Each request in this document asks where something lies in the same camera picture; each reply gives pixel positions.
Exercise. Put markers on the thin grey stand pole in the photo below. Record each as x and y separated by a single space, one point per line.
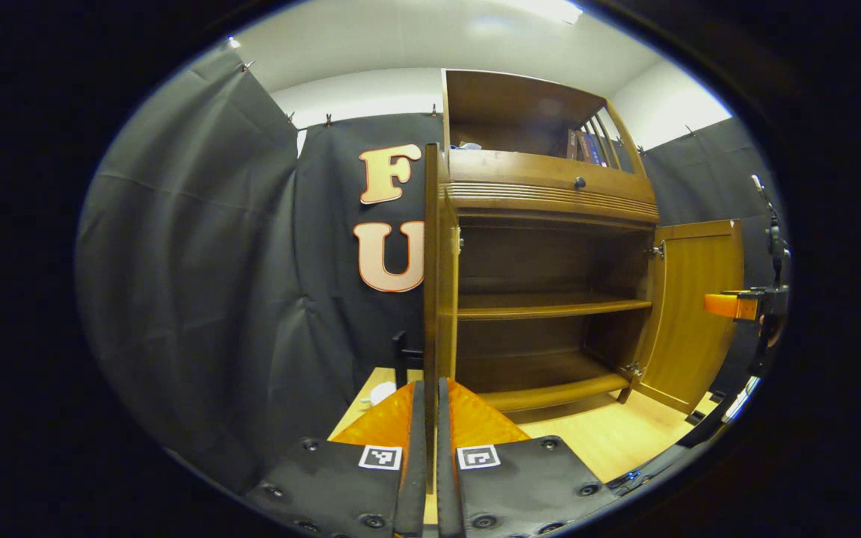
776 246

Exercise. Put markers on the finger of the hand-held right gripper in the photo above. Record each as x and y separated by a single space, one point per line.
726 306

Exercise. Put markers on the grey-brown book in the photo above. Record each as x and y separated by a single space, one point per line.
572 144

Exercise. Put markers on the dark red book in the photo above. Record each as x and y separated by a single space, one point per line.
583 147

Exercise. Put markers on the wooden double-door shoe cabinet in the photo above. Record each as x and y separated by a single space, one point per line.
535 175

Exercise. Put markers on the wooden inner shelf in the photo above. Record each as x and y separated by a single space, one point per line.
550 305

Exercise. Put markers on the wooden cabinet door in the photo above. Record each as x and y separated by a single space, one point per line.
445 299
692 314

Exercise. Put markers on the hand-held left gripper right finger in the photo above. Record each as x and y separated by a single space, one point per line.
445 463

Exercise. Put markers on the blue book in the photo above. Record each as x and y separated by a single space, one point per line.
595 151

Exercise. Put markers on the metal door hinge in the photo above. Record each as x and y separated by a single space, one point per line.
632 369
655 250

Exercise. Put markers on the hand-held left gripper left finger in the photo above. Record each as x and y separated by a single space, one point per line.
417 463

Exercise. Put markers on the small white object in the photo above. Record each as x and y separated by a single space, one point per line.
380 394

